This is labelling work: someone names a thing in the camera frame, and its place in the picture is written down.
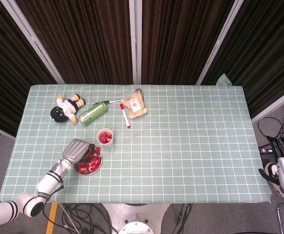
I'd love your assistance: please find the black white plush doll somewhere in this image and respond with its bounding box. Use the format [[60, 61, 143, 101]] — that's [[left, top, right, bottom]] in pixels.
[[50, 94, 86, 125]]

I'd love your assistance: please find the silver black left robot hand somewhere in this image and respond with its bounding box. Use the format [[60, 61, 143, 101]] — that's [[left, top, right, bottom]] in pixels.
[[62, 138, 96, 164]]

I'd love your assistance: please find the black silver pen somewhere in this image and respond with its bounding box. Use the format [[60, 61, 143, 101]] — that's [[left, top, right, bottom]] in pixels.
[[93, 98, 124, 106]]

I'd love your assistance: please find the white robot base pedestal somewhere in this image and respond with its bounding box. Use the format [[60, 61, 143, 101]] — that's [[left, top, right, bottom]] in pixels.
[[102, 203, 170, 234]]

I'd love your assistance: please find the white paper cup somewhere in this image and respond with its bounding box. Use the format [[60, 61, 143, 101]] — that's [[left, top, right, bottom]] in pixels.
[[96, 128, 114, 147]]

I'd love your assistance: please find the silver metal plate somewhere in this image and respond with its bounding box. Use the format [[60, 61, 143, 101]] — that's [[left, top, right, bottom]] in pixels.
[[74, 146, 103, 176]]

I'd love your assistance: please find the black power strip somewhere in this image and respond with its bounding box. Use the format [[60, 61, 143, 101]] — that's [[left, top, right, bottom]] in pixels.
[[258, 145, 275, 154]]

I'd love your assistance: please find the clear bag of beige snacks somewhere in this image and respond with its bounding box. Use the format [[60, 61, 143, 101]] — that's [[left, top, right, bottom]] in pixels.
[[122, 88, 149, 119]]

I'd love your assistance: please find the green bottle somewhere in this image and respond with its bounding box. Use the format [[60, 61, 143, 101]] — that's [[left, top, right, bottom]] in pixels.
[[77, 101, 108, 127]]

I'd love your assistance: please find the green white checked tablecloth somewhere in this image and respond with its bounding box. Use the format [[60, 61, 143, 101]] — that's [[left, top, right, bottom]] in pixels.
[[1, 73, 272, 204]]

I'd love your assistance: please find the black cable with inline switch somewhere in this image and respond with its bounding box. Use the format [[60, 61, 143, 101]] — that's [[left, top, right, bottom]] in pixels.
[[172, 203, 193, 234]]

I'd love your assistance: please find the red white marker pen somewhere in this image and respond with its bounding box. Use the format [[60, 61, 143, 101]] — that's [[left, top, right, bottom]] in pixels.
[[119, 103, 132, 129]]

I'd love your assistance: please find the black cable tangle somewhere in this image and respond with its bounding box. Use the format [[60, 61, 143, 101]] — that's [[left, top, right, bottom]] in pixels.
[[60, 203, 115, 234]]

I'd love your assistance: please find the black white sneaker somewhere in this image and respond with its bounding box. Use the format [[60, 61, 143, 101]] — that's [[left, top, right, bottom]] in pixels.
[[264, 162, 284, 199]]

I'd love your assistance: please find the dark brown pleated partition panel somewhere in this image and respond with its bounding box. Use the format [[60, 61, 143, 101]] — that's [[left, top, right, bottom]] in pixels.
[[0, 0, 59, 137], [141, 0, 236, 85], [201, 0, 284, 117], [15, 0, 134, 85]]

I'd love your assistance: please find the yellow floor tape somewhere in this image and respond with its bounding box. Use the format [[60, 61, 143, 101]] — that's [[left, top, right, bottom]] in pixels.
[[45, 203, 59, 234]]

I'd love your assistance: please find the white partition frame post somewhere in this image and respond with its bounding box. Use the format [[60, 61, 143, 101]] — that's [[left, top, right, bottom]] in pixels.
[[0, 0, 66, 85], [195, 0, 245, 85], [129, 0, 142, 85]]

